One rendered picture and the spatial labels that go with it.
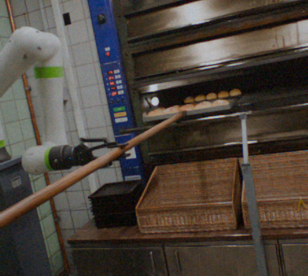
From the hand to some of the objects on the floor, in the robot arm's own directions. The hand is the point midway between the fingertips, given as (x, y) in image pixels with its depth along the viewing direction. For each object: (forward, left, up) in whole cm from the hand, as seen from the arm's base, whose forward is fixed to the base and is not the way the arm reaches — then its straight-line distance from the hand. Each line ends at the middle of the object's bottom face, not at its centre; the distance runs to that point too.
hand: (119, 150), depth 124 cm
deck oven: (+63, +207, -120) cm, 247 cm away
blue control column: (-34, +213, -120) cm, 246 cm away
